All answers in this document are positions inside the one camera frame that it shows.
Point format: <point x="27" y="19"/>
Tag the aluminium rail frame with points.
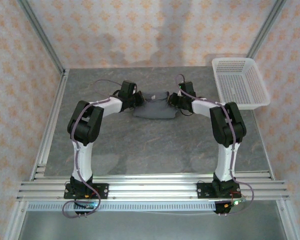
<point x="152" y="190"/>

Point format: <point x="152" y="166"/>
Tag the circuit board with green light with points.
<point x="233" y="203"/>
<point x="88" y="205"/>

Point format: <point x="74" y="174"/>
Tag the white perforated plastic basket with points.
<point x="240" y="85"/>

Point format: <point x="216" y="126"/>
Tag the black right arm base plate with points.
<point x="203" y="190"/>

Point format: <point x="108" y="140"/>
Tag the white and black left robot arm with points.
<point x="82" y="160"/>

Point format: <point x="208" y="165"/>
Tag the grey t-shirt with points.
<point x="155" y="110"/>

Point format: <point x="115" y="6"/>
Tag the black mounting bracket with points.
<point x="221" y="210"/>

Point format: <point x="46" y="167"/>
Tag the aluminium corner post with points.
<point x="266" y="27"/>
<point x="43" y="35"/>

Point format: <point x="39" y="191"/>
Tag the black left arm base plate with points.
<point x="102" y="191"/>

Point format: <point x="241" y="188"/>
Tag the grey metal sheet panel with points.
<point x="152" y="227"/>

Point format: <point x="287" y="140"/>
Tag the aluminium frame leg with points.
<point x="291" y="225"/>
<point x="13" y="225"/>

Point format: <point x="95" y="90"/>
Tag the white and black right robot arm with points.
<point x="226" y="160"/>

